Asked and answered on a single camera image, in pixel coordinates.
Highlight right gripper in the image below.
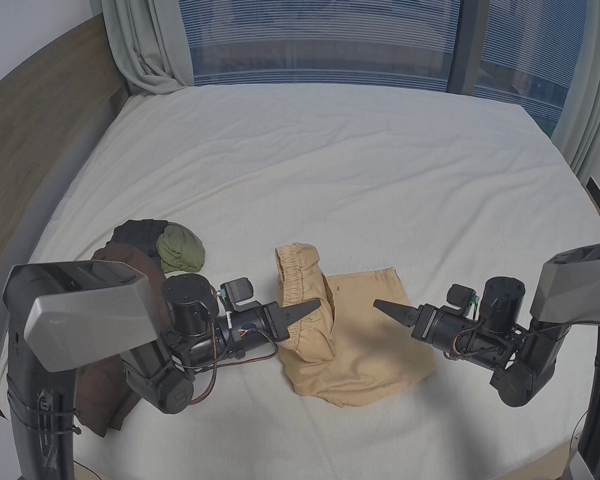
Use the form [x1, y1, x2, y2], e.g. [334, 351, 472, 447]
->
[411, 303, 487, 360]

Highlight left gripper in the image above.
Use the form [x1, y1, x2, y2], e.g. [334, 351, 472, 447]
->
[214, 302, 293, 358]

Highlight tan shorts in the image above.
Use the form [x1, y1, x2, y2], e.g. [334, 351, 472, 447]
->
[274, 242, 437, 409]

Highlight bed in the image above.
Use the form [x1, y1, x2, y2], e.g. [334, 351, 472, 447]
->
[0, 14, 600, 476]

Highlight green garment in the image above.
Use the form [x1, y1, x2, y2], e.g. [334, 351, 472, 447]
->
[156, 222, 206, 274]

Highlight black garment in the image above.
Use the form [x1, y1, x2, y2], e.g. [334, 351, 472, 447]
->
[111, 219, 168, 259]

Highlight brown garment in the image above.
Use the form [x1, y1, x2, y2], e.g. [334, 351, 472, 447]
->
[75, 245, 163, 438]

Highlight window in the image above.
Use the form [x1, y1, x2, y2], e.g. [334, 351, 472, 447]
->
[172, 0, 588, 136]

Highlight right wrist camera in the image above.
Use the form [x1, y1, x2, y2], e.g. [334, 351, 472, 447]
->
[446, 284, 476, 315]

